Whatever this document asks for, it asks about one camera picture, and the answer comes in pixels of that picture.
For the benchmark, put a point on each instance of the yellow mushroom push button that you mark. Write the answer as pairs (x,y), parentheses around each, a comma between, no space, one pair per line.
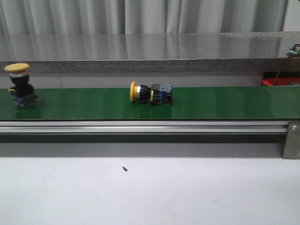
(156,94)
(23,93)

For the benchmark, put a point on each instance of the grey stone counter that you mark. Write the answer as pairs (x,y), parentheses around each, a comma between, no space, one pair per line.
(151,53)

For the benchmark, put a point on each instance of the green conveyor belt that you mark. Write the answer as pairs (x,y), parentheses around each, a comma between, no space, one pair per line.
(202,103)

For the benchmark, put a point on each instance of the red bin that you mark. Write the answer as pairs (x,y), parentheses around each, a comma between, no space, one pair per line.
(284,79)

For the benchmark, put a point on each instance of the green circuit board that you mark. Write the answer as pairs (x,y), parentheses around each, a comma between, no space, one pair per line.
(294,51)

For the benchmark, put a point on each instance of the grey curtain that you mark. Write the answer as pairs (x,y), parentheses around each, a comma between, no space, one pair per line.
(139,16)

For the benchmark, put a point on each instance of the aluminium conveyor rail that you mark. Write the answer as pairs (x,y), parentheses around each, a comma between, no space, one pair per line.
(134,126)

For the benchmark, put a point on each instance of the steel conveyor bracket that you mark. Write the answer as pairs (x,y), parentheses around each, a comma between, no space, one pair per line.
(292,143)

